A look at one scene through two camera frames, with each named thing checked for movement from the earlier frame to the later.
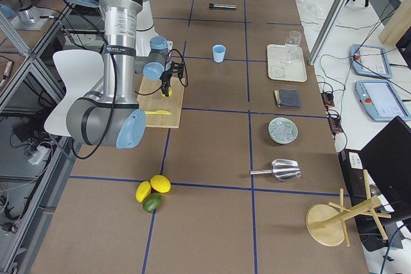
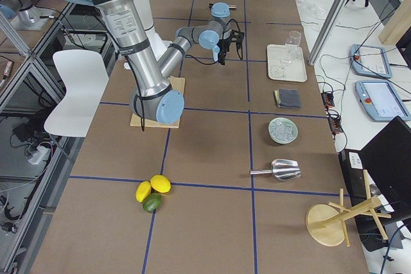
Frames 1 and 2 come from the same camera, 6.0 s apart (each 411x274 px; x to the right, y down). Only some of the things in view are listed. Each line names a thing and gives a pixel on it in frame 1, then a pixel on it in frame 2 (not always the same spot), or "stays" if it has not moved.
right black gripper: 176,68 → 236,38
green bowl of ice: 282,130 stays
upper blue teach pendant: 370,61 stays
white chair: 84,72 stays
